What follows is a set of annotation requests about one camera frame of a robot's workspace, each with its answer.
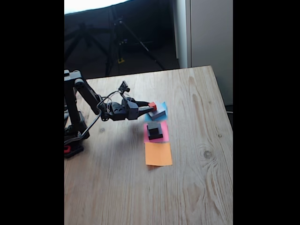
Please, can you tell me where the large grey cube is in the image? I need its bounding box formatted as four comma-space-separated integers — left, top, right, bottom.
147, 102, 166, 121

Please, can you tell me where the small black cube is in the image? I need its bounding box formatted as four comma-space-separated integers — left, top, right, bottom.
147, 121, 160, 136

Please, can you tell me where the medium black cube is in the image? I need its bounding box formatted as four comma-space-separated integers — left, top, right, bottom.
147, 123, 164, 141

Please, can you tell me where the blue paper sheet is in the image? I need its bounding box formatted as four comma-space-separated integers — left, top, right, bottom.
144, 101, 169, 122

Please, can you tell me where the pink paper sheet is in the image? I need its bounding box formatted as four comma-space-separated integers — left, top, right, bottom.
143, 121, 169, 143

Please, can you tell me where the orange paper sheet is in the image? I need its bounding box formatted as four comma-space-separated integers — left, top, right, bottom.
144, 142, 173, 166

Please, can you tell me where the black tripod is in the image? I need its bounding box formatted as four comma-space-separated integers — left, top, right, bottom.
103, 18, 166, 77

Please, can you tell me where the black light stand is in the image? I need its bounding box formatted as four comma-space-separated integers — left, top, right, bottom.
64, 22, 106, 68

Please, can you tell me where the white cabinet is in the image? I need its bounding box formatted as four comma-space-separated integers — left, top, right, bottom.
173, 0, 233, 106

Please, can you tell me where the bright white light panel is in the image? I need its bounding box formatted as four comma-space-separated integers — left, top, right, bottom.
64, 0, 132, 15

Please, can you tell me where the small gripper camera board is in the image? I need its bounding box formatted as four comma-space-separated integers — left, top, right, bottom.
118, 81, 131, 94

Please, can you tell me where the black cable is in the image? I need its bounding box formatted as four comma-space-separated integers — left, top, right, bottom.
64, 90, 121, 146

